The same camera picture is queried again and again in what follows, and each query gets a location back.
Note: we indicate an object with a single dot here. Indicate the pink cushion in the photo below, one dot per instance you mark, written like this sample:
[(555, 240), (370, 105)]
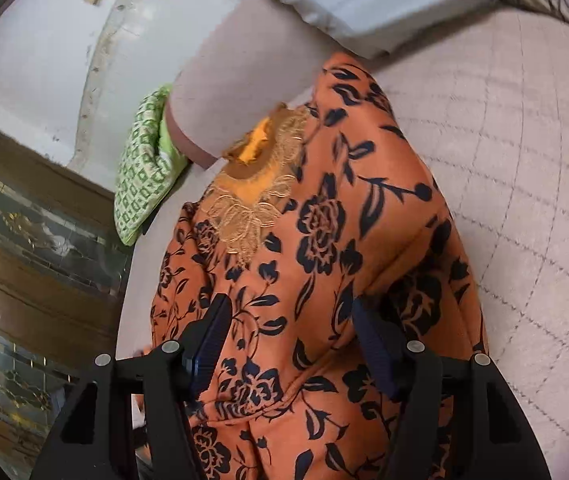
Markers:
[(244, 85)]

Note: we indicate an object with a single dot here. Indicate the white pillow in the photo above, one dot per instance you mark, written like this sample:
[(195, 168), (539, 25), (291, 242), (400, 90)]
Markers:
[(364, 0)]

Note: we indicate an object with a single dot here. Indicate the pink quilted bed cover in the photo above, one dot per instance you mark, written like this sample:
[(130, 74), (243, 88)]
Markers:
[(514, 160)]

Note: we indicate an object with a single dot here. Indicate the wooden door with glass panels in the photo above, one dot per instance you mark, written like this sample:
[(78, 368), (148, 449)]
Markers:
[(24, 285)]

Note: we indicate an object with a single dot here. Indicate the green patterned cushion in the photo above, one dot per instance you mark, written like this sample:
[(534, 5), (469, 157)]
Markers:
[(139, 185)]

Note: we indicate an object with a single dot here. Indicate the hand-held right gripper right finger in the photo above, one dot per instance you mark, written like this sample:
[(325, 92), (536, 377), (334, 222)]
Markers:
[(372, 340)]

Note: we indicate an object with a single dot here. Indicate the orange black floral garment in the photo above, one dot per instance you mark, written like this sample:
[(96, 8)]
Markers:
[(314, 270)]

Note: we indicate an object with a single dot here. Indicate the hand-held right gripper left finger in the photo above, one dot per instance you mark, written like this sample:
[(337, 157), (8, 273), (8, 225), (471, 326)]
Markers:
[(212, 340)]

